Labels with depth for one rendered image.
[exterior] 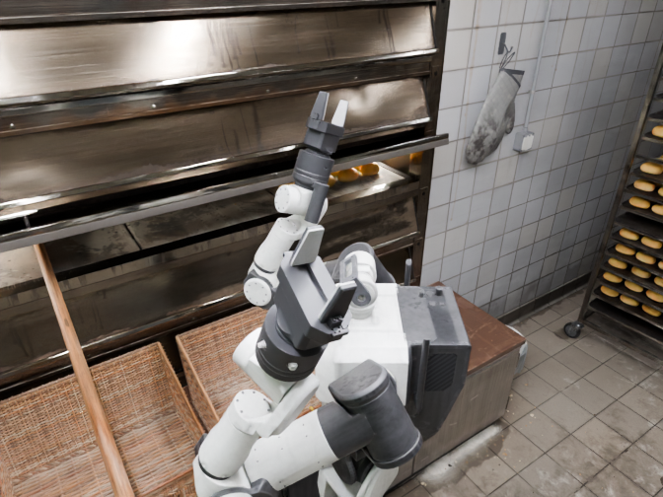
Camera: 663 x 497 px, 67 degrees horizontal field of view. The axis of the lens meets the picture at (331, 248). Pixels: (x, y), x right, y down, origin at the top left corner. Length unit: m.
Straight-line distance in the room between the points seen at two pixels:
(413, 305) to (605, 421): 2.06
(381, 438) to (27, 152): 1.18
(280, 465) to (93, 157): 1.05
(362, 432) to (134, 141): 1.10
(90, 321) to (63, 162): 0.53
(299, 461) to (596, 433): 2.21
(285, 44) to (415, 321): 1.04
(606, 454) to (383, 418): 2.09
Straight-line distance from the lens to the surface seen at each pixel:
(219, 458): 0.84
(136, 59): 1.57
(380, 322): 1.02
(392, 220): 2.24
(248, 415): 0.79
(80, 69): 1.54
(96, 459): 1.97
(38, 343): 1.82
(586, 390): 3.15
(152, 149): 1.62
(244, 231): 1.84
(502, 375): 2.43
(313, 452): 0.88
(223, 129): 1.69
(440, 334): 1.01
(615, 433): 2.98
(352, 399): 0.85
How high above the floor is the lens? 2.02
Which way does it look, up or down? 30 degrees down
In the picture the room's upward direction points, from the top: straight up
